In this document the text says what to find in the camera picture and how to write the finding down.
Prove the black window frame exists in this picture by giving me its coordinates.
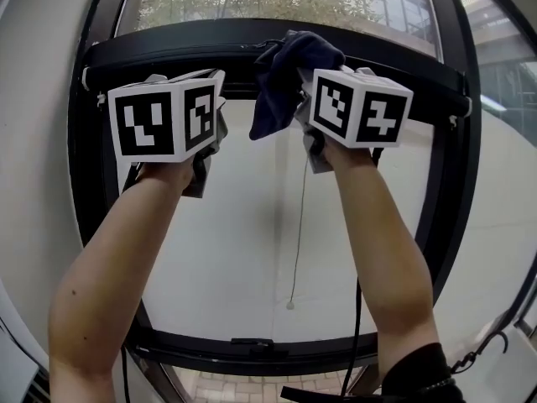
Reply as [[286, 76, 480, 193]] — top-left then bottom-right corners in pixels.
[[66, 0, 483, 379]]

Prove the black window latch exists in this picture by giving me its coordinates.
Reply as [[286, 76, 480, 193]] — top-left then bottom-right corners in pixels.
[[229, 337, 291, 363]]

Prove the black sleeve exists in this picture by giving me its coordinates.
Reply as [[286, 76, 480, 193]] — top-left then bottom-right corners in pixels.
[[279, 341, 465, 403]]

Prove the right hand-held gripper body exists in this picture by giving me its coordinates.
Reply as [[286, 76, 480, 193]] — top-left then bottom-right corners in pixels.
[[292, 66, 414, 175]]

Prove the white wall unit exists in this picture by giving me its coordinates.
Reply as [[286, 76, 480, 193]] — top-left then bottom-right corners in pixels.
[[0, 327, 42, 403]]

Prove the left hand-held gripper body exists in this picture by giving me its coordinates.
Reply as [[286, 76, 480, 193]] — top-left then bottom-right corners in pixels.
[[107, 68, 230, 199]]

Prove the person's right forearm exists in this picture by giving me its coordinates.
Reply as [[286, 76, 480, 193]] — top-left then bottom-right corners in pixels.
[[321, 142, 441, 379]]

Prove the dark blue cloth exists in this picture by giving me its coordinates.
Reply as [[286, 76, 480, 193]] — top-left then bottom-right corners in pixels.
[[248, 29, 347, 141]]

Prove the building outside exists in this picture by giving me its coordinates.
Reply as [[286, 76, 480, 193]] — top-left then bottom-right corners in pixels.
[[368, 0, 537, 150]]

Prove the white blind pull cord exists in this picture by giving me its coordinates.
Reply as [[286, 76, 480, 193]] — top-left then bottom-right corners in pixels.
[[286, 157, 310, 311]]

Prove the black roller blind bar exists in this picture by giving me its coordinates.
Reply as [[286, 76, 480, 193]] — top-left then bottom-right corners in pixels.
[[81, 39, 473, 120]]

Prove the person's left forearm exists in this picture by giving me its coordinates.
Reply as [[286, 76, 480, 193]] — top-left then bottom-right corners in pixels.
[[47, 156, 199, 403]]

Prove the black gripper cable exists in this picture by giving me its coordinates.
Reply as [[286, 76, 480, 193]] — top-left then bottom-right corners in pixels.
[[340, 275, 364, 399]]

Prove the black metal hook chain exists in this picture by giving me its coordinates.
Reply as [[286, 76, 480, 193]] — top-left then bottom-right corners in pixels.
[[449, 330, 510, 375]]

